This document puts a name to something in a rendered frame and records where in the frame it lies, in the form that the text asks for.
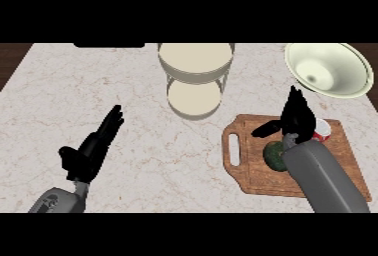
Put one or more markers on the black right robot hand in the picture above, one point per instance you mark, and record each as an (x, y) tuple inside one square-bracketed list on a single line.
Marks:
[(297, 116)]

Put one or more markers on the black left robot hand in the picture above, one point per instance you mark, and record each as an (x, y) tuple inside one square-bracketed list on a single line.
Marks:
[(93, 146)]

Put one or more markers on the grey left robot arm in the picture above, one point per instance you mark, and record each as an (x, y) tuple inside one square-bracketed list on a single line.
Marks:
[(61, 199)]

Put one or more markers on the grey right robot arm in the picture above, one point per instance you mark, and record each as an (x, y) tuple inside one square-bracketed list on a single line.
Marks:
[(322, 176)]

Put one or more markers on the dark green squash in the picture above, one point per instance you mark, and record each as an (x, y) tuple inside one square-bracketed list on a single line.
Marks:
[(275, 156)]

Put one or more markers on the brown wooden cutting board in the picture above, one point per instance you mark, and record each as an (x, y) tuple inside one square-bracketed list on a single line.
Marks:
[(255, 160)]

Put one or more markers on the red and white can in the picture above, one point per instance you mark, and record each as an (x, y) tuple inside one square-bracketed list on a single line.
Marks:
[(322, 130)]

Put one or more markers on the pale green bowl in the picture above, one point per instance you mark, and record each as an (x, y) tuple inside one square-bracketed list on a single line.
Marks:
[(329, 71)]

